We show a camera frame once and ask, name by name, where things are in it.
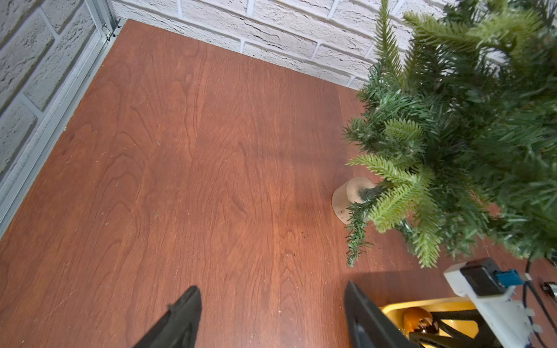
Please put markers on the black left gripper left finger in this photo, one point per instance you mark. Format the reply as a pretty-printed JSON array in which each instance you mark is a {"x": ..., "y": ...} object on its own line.
[{"x": 178, "y": 327}]

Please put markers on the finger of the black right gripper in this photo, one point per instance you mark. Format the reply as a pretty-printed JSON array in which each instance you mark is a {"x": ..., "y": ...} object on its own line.
[
  {"x": 481, "y": 340},
  {"x": 462, "y": 315}
]

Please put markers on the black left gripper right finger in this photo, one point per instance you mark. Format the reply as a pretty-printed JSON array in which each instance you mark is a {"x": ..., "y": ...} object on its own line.
[{"x": 368, "y": 326}]

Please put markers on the amber brown ball ornament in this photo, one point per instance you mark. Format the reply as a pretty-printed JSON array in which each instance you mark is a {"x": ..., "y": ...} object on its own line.
[{"x": 419, "y": 320}]

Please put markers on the wooden tree base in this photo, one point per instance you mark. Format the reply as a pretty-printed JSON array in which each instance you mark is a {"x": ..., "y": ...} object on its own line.
[{"x": 350, "y": 192}]

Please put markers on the small green christmas tree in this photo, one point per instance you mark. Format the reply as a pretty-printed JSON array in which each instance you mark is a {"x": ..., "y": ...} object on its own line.
[{"x": 461, "y": 131}]

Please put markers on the yellow plastic tray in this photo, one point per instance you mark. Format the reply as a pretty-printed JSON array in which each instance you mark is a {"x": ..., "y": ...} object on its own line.
[{"x": 451, "y": 328}]

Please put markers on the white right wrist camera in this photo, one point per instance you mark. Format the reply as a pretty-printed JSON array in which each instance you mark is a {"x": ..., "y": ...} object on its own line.
[{"x": 491, "y": 290}]

